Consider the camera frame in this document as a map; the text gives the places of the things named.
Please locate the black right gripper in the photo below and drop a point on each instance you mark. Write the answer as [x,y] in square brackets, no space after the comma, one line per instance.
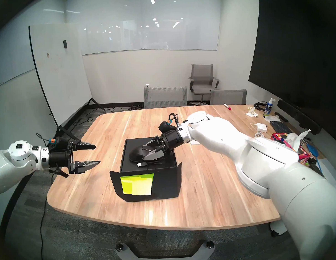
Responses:
[172,139]

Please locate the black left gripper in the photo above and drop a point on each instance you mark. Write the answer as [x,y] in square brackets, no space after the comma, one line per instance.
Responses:
[59,159]

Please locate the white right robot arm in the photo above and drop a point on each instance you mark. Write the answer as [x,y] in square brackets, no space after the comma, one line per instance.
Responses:
[269,160]

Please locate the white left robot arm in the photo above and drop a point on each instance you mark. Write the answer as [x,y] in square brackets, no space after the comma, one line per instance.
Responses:
[8,168]

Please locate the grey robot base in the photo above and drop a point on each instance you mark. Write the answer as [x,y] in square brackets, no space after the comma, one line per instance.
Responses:
[127,259]

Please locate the black cardboard box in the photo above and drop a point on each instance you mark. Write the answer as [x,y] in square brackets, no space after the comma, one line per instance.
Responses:
[167,185]

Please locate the colourful floral tissue box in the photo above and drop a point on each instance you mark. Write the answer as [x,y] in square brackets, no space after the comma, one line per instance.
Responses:
[282,138]

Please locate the pale yellow sticky note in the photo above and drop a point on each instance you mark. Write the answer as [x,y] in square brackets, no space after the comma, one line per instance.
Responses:
[141,188]

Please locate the lime green sticky note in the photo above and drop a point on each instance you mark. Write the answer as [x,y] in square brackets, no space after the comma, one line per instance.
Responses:
[125,185]

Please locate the grey ribbed mesh chair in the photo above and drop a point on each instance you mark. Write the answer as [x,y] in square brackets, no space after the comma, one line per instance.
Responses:
[165,97]

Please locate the white freestanding whiteboard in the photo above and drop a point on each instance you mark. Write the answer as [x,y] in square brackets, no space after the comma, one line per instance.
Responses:
[60,77]

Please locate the red capped whiteboard marker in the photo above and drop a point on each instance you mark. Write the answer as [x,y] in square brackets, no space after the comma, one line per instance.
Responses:
[227,106]

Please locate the grey office chair with armrests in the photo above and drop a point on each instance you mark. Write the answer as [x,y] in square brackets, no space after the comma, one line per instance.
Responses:
[201,76]

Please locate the crumpled white tissue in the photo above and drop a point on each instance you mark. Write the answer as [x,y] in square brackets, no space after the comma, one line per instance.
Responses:
[252,113]
[272,118]

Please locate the whiteboard cleaner spray bottle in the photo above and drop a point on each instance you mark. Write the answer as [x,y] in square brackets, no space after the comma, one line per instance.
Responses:
[268,110]

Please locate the glass whiteboard with blue writing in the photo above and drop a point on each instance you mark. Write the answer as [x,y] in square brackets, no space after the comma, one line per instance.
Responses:
[1,58]

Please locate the black keyboard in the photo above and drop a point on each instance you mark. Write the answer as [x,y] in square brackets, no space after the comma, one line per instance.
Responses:
[280,127]

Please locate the black video conference bar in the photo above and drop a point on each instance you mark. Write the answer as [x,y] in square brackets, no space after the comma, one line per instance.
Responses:
[297,115]

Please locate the white paper sheet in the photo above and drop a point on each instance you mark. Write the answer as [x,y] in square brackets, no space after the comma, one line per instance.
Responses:
[332,173]

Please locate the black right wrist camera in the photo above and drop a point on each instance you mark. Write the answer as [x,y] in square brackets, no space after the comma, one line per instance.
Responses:
[165,127]

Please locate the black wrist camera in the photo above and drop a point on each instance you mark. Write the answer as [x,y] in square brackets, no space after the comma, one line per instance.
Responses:
[165,127]
[59,142]

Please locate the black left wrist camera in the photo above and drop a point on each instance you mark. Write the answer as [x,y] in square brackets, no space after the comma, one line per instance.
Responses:
[59,142]

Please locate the wall-mounted glass whiteboard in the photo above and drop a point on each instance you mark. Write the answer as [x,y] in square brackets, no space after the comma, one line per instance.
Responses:
[146,26]

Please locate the large black wall screen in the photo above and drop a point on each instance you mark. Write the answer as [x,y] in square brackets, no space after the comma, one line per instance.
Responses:
[292,56]

